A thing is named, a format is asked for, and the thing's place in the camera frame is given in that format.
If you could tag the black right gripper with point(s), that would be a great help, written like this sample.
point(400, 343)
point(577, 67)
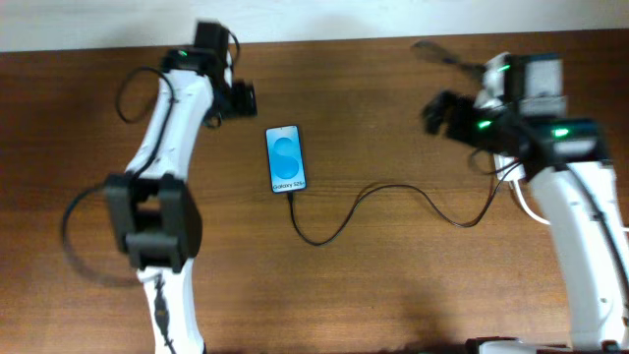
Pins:
point(462, 111)

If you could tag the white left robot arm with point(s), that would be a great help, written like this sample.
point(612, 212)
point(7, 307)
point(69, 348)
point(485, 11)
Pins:
point(154, 217)

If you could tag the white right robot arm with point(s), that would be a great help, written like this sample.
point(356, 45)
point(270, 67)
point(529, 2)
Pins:
point(520, 112)

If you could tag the blue Samsung Galaxy smartphone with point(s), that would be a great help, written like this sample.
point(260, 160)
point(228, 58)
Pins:
point(285, 159)

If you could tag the white power strip socket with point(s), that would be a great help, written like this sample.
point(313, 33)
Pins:
point(508, 169)

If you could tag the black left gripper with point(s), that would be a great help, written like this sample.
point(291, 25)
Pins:
point(245, 103)

